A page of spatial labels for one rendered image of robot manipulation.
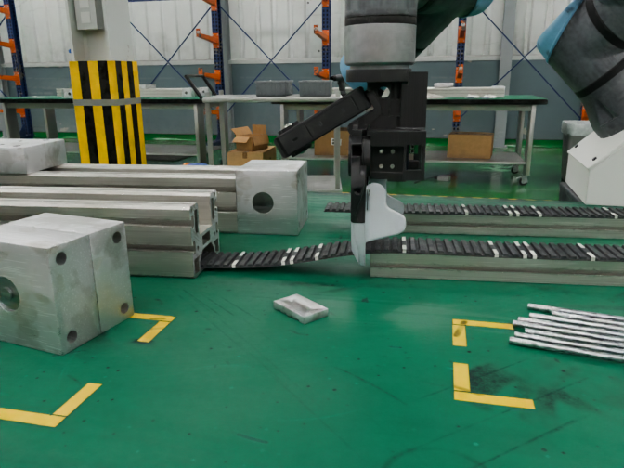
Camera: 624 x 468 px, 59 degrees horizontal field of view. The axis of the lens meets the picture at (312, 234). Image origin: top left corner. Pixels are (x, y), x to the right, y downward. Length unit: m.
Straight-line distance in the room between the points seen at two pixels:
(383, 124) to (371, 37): 0.09
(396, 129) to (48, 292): 0.37
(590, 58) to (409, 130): 0.59
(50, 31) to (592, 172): 9.77
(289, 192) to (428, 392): 0.44
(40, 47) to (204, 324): 10.06
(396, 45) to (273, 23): 8.10
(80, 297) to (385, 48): 0.37
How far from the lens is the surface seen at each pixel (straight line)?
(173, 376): 0.46
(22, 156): 0.94
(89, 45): 4.17
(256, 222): 0.81
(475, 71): 8.25
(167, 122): 9.32
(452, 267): 0.65
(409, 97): 0.61
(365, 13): 0.59
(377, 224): 0.61
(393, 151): 0.60
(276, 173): 0.79
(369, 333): 0.51
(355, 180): 0.58
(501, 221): 0.84
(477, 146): 5.52
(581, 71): 1.14
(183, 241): 0.64
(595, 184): 1.08
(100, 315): 0.54
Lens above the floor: 1.01
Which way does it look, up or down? 16 degrees down
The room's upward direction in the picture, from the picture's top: 1 degrees counter-clockwise
